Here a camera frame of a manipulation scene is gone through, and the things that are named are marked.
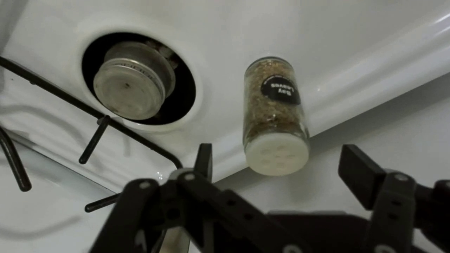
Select black wire stove grate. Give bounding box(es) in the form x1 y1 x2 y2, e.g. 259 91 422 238
0 55 186 216

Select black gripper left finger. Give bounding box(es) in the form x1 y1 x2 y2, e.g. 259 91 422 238
89 143 301 253

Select spice bottle with white cap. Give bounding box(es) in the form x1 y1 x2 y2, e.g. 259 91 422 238
241 55 313 179

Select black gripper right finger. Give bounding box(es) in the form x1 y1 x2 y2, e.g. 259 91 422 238
338 144 450 253

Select white stove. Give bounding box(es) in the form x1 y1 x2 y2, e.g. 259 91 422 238
0 0 450 253

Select round stove burner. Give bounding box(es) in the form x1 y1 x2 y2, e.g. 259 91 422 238
81 31 199 128

